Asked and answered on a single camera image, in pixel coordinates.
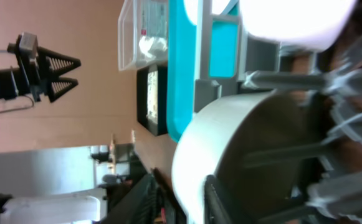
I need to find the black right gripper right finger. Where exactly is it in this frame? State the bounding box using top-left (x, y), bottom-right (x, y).
top-left (204, 175), bottom-right (246, 224)

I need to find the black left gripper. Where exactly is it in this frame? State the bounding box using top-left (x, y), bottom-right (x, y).
top-left (0, 43), bottom-right (81, 103)

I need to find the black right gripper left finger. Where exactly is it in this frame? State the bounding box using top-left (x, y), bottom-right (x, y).
top-left (100, 174), bottom-right (156, 224)

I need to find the grey bowl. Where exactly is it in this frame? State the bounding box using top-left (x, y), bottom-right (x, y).
top-left (171, 93), bottom-right (316, 223)

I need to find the white napkin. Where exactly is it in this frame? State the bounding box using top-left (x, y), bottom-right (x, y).
top-left (138, 36), bottom-right (168, 60)

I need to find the rice pile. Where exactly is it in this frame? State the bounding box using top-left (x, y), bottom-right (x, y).
top-left (147, 71), bottom-right (158, 123)

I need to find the small pink saucer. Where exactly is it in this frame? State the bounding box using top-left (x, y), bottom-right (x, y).
top-left (239, 0), bottom-right (357, 52)

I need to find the pink plate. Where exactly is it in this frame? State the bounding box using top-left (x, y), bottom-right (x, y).
top-left (183, 0), bottom-right (231, 26)

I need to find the clear plastic waste bin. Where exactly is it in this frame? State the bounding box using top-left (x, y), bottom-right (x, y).
top-left (118, 0), bottom-right (169, 71)

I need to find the grey dishwasher rack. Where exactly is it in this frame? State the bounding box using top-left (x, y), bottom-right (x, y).
top-left (193, 0), bottom-right (362, 224)

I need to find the black tray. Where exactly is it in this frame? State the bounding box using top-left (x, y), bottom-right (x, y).
top-left (136, 65), bottom-right (168, 136)

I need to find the teal serving tray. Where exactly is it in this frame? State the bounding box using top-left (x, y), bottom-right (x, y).
top-left (166, 0), bottom-right (238, 142)

